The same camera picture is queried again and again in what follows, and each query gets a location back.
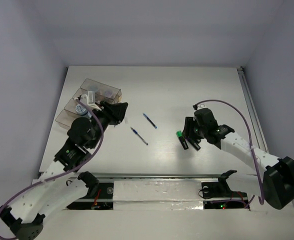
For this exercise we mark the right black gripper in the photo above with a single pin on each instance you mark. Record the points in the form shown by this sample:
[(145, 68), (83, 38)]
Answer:
[(187, 131)]

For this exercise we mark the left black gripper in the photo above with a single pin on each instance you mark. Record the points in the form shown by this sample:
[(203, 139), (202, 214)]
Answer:
[(111, 113)]

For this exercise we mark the green cap black highlighter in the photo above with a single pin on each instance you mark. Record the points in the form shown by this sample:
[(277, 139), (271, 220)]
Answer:
[(182, 140)]

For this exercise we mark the purple cap black highlighter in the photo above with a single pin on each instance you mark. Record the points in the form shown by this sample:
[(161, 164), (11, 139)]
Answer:
[(194, 144)]

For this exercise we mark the clear jar blue pins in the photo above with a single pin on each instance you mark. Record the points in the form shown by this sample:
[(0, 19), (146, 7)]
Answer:
[(93, 88)]

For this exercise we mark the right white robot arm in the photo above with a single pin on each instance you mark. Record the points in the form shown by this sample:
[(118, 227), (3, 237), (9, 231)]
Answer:
[(273, 181)]

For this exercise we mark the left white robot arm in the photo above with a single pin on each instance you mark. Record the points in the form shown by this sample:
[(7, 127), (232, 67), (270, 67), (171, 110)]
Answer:
[(25, 212)]

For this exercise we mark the clear compartment organizer tray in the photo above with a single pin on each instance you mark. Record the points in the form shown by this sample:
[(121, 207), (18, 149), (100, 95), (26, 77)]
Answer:
[(68, 114)]

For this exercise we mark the blue pen lower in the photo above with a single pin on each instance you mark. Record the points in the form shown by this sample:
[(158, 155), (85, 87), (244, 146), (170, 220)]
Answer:
[(139, 136)]

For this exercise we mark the blue pen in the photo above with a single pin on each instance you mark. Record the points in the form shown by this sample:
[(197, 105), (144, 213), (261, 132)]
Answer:
[(150, 121), (139, 136)]

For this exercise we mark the blue pen upper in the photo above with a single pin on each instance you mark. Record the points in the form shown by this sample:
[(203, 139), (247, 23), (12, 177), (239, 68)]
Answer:
[(150, 121)]

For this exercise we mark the white foam front block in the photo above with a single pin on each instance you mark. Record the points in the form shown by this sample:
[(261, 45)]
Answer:
[(157, 195)]

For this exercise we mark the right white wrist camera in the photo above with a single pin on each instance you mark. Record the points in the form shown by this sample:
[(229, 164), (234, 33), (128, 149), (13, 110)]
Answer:
[(200, 107)]

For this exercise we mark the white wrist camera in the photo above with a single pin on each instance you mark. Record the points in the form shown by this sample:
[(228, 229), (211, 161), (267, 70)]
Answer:
[(200, 107), (88, 98)]

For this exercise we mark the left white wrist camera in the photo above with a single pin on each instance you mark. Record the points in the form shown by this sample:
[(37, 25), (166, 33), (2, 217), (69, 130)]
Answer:
[(88, 98)]

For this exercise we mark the aluminium rail right edge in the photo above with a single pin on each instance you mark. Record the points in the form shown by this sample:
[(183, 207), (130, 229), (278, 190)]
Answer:
[(258, 132)]

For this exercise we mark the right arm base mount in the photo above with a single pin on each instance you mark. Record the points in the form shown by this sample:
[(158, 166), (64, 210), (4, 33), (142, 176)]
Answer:
[(217, 194)]

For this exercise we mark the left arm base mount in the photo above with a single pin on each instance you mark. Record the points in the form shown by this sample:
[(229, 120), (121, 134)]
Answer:
[(99, 194)]

